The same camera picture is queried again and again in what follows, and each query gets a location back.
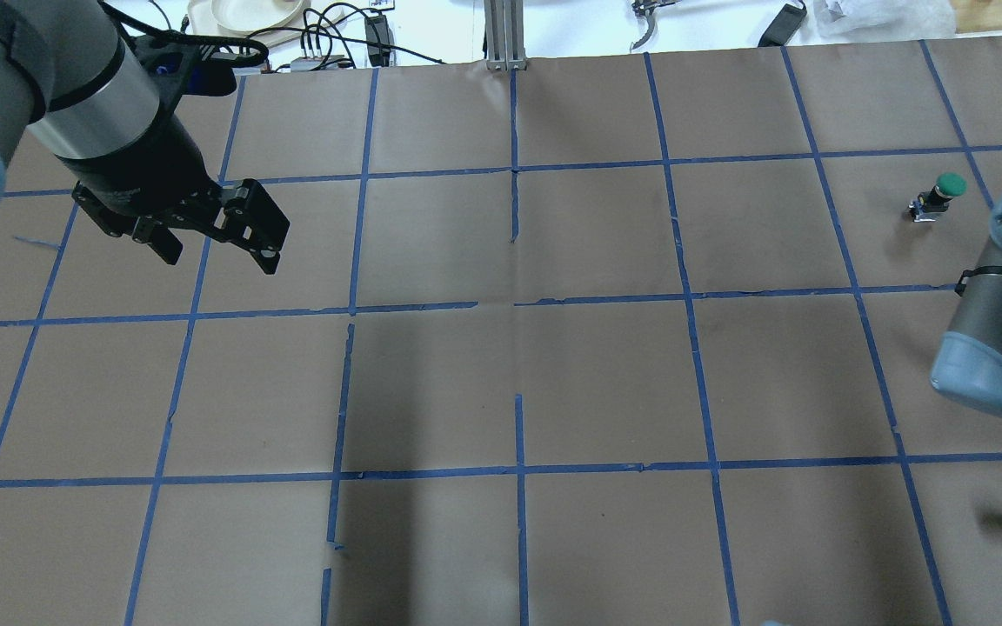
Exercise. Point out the beige plate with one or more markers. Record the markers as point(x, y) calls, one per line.
point(246, 17)

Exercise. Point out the black power adapter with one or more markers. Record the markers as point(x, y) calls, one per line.
point(378, 36)

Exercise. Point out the clear plastic bag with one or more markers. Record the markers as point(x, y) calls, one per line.
point(883, 20)

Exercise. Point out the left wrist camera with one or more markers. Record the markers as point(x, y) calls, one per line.
point(181, 65)

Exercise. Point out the green push button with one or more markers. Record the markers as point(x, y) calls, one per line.
point(930, 206)

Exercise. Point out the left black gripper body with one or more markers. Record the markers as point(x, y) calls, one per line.
point(146, 181)

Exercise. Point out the beige tray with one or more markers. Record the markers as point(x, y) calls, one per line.
point(201, 22)

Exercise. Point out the wooden board stand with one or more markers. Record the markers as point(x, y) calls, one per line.
point(977, 16)

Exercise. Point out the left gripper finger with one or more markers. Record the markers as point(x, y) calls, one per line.
point(252, 221)
point(160, 240)

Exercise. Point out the aluminium frame post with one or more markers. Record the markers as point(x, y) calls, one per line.
point(504, 35)

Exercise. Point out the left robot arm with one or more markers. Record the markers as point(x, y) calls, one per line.
point(100, 91)

